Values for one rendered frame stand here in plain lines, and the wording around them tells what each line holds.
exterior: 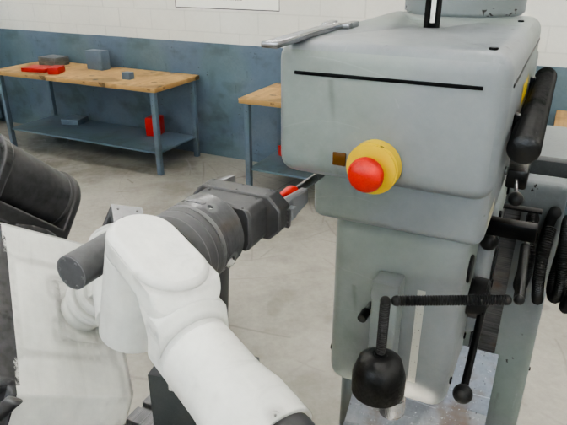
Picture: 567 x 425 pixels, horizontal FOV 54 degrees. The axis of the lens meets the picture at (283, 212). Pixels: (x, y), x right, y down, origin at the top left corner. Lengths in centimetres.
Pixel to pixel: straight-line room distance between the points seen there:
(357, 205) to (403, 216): 7
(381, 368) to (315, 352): 243
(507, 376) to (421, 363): 58
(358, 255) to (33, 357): 47
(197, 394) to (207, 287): 9
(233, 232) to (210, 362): 19
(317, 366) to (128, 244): 265
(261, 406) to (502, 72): 39
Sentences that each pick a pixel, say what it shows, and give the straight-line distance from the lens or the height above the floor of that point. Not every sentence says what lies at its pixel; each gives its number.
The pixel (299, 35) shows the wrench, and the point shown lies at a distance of 65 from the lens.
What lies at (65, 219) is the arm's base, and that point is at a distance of 85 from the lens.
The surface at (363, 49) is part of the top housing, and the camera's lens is 64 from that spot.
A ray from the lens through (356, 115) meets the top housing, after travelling 65.
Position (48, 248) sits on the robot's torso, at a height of 165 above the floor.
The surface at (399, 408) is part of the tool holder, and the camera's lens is 110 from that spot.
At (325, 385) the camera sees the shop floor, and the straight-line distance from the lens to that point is 299.
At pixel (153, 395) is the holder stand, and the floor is 110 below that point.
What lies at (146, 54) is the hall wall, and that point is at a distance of 653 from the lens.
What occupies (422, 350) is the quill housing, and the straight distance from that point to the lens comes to 91.
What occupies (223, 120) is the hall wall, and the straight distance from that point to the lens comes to 611.
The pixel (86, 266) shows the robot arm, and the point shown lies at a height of 172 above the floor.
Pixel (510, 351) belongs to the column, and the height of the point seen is 114.
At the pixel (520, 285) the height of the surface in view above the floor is 159.
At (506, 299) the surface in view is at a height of 158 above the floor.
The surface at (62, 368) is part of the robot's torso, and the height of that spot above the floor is 158.
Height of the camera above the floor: 197
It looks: 24 degrees down
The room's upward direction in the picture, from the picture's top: straight up
